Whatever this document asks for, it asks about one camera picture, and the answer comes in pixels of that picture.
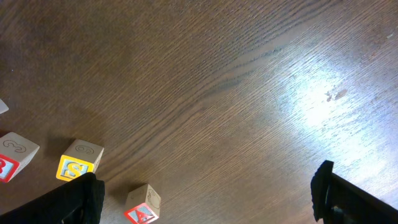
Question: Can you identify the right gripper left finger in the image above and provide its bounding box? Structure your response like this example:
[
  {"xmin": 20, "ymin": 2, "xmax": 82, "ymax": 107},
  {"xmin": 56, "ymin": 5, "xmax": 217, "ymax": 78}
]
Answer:
[{"xmin": 1, "ymin": 172, "xmax": 105, "ymax": 224}]

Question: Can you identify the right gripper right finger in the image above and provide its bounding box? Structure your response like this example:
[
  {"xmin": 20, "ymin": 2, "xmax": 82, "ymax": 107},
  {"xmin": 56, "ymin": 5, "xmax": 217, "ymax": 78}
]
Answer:
[{"xmin": 310, "ymin": 160, "xmax": 397, "ymax": 224}]

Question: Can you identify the yellow S block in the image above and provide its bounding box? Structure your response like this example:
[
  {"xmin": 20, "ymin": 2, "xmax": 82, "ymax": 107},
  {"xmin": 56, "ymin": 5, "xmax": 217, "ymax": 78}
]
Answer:
[{"xmin": 56, "ymin": 139, "xmax": 104, "ymax": 182}]

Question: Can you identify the red A block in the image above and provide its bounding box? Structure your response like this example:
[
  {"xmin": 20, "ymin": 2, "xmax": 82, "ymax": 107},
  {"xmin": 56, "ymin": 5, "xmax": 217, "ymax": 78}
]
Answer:
[{"xmin": 124, "ymin": 184, "xmax": 161, "ymax": 224}]

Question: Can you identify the red 3 block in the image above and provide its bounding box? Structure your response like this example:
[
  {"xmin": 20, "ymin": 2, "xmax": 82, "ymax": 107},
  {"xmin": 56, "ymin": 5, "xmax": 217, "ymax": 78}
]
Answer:
[{"xmin": 1, "ymin": 132, "xmax": 40, "ymax": 183}]

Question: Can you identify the red M block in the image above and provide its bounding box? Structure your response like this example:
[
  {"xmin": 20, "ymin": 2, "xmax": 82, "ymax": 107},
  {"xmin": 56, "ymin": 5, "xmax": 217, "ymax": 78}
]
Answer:
[{"xmin": 0, "ymin": 100, "xmax": 9, "ymax": 114}]

